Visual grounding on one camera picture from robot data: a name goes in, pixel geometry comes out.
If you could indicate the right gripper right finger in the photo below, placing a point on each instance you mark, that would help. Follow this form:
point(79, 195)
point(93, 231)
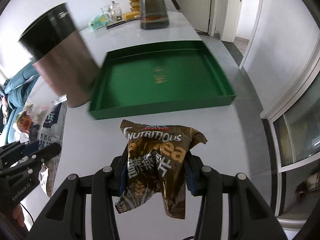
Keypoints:
point(193, 174)

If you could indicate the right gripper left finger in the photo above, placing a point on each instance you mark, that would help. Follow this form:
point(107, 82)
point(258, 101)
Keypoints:
point(120, 175)

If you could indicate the white blue snack packet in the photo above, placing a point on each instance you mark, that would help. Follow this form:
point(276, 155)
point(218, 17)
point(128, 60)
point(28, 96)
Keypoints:
point(52, 131)

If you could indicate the dried fruit vegetable bag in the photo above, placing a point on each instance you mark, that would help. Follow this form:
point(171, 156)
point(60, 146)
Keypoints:
point(30, 119)

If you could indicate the person hand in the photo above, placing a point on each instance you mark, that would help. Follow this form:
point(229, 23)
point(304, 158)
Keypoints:
point(18, 215)

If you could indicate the teal sofa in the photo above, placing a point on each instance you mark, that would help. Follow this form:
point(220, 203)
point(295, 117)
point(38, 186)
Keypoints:
point(14, 94)

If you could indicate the green tray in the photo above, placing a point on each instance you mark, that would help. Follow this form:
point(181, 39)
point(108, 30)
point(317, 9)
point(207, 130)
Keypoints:
point(158, 78)

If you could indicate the copper thermos jug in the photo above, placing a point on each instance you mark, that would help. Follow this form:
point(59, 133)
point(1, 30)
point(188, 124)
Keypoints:
point(60, 55)

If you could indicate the glass jar with lid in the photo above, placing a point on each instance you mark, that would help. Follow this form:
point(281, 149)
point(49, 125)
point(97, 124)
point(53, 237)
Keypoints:
point(115, 11)

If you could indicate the smoky glass pitcher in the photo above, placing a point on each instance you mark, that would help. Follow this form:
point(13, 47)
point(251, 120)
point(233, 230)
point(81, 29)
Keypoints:
point(153, 14)

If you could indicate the white door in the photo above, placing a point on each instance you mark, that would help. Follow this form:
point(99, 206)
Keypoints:
point(197, 12)

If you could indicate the stacked gold bowls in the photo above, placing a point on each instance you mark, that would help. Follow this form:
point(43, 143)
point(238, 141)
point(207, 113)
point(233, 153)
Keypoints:
point(133, 1)

